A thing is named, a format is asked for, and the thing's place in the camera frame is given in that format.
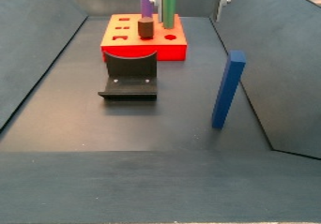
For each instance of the blue rectangular block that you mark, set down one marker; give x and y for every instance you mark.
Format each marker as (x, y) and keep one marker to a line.
(228, 83)

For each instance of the red peg board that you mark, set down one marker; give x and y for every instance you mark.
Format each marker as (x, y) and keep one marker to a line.
(121, 41)

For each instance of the green star peg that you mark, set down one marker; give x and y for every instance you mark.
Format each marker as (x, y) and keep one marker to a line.
(168, 11)

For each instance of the purple cylinder peg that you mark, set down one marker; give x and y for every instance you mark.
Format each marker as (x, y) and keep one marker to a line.
(146, 8)

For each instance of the brown hexagon peg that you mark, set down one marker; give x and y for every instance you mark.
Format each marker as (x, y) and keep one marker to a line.
(146, 27)

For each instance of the black curved holder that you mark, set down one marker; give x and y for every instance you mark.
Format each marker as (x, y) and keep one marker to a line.
(131, 77)

